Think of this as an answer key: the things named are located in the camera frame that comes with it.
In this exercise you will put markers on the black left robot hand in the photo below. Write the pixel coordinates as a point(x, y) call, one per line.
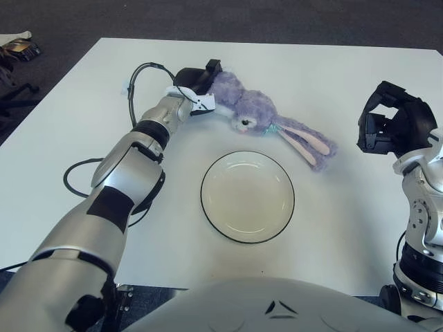
point(190, 79)

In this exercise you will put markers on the white object on floor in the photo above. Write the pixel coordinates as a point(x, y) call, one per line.
point(15, 36)

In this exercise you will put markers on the white plate black rim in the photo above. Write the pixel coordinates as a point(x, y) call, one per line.
point(247, 198)

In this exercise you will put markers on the black robot stand frame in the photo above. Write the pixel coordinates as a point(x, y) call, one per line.
point(119, 304)

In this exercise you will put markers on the purple plush bunny doll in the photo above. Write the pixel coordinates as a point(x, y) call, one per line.
point(252, 103)

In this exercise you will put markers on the grey robot torso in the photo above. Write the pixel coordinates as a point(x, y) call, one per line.
point(259, 307)

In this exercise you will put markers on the black office chair base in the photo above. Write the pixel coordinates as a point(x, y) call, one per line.
point(17, 93)

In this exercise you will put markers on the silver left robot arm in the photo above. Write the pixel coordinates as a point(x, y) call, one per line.
point(114, 180)

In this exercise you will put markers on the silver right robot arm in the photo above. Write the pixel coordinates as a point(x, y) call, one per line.
point(425, 207)

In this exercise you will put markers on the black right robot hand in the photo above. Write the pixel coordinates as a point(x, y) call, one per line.
point(408, 128)

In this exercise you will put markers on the dark box on floor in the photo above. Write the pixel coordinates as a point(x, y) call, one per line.
point(20, 50)

